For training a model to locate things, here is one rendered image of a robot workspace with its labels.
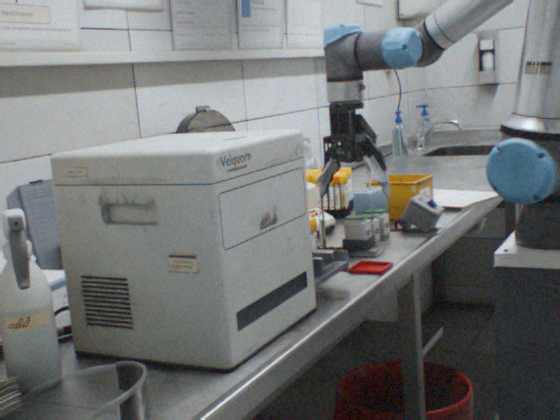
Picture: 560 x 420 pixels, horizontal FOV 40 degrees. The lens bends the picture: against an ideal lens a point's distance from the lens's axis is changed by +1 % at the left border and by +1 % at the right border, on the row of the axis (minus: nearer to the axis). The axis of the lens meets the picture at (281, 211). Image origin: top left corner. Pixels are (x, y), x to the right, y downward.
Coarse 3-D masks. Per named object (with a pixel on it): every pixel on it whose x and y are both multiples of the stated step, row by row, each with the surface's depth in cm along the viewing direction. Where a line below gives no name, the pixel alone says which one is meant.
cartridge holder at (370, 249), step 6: (342, 240) 160; (348, 240) 159; (354, 240) 159; (360, 240) 158; (366, 240) 157; (372, 240) 160; (342, 246) 160; (348, 246) 159; (354, 246) 159; (360, 246) 158; (366, 246) 158; (372, 246) 160; (378, 246) 161; (348, 252) 159; (354, 252) 159; (360, 252) 158; (366, 252) 158; (372, 252) 157; (378, 252) 159
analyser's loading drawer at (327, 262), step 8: (320, 256) 135; (328, 256) 135; (336, 256) 140; (344, 256) 139; (320, 264) 131; (328, 264) 135; (336, 264) 138; (344, 264) 138; (320, 272) 131; (328, 272) 133; (336, 272) 136; (320, 280) 129
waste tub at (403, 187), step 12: (372, 180) 197; (396, 180) 204; (408, 180) 202; (420, 180) 191; (432, 180) 198; (396, 192) 191; (408, 192) 189; (420, 192) 191; (432, 192) 198; (396, 204) 191; (396, 216) 192
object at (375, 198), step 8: (360, 192) 179; (368, 192) 178; (376, 192) 180; (360, 200) 178; (368, 200) 177; (376, 200) 180; (384, 200) 184; (360, 208) 179; (368, 208) 177; (376, 208) 180; (384, 208) 184; (392, 224) 185
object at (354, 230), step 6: (348, 222) 159; (354, 222) 158; (360, 222) 158; (366, 222) 159; (348, 228) 159; (354, 228) 159; (360, 228) 158; (366, 228) 158; (348, 234) 159; (354, 234) 159; (360, 234) 158; (366, 234) 158
